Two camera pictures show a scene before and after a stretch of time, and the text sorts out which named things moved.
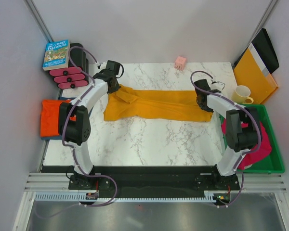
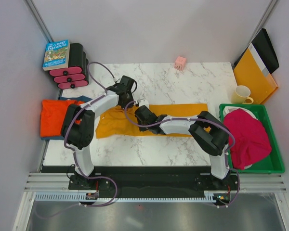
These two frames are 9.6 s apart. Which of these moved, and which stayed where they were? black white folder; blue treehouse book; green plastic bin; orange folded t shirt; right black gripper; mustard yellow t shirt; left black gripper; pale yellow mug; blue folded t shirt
Moved: mustard yellow t shirt; right black gripper; left black gripper
Stayed: blue treehouse book; blue folded t shirt; green plastic bin; black white folder; pale yellow mug; orange folded t shirt
